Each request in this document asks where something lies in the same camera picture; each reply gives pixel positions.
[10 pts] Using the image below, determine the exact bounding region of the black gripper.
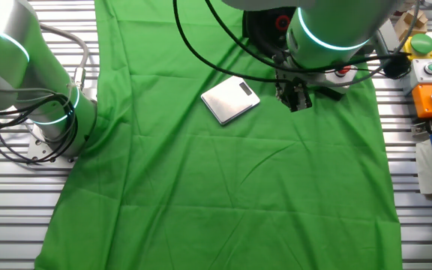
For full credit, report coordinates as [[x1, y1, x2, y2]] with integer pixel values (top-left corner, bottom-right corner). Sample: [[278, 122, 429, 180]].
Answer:
[[274, 76, 313, 113]]

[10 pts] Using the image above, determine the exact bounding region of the black leather steering wheel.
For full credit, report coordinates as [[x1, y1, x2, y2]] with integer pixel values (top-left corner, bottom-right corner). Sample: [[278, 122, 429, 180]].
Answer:
[[241, 7, 296, 65]]

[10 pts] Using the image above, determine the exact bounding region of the white box red button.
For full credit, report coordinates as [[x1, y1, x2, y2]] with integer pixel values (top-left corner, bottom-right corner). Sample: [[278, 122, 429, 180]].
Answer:
[[323, 64, 359, 95]]

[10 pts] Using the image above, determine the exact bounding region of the silver digital scale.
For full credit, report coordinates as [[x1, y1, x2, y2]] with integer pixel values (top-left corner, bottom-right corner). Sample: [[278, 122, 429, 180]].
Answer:
[[199, 74, 261, 127]]

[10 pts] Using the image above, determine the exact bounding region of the green cloth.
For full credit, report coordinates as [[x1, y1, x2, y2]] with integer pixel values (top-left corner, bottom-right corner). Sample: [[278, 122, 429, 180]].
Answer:
[[34, 0, 404, 270]]

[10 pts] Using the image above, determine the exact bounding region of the orange box red button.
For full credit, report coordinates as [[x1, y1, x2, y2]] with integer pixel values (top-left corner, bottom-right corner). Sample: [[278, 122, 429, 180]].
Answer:
[[411, 82, 432, 119]]

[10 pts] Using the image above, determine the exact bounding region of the grey box green button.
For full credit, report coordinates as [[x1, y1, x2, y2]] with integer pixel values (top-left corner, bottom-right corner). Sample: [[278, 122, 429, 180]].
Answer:
[[403, 58, 432, 95]]

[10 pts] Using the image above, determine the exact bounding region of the brown cardboard piece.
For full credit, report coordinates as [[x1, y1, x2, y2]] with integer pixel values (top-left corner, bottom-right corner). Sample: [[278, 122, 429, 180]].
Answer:
[[394, 7, 430, 41]]

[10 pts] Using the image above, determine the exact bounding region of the yellow box green mushroom button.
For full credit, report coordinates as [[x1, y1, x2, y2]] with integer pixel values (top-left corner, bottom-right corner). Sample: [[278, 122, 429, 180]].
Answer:
[[403, 32, 432, 62]]

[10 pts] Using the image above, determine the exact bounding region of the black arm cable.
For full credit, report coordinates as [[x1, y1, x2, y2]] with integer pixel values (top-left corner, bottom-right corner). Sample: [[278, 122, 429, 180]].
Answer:
[[172, 0, 292, 84], [203, 0, 412, 74]]

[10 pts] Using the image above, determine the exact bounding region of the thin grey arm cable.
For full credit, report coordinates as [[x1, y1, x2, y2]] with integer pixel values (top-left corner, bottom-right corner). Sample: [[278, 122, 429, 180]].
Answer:
[[324, 0, 423, 88]]

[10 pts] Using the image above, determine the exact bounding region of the black base cable bundle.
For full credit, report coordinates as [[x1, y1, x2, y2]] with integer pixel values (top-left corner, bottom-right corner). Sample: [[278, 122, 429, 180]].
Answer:
[[0, 91, 80, 165]]

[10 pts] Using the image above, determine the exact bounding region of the thick grey base cable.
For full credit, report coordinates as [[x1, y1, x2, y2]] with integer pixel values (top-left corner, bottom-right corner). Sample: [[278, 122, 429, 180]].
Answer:
[[38, 22, 90, 91]]

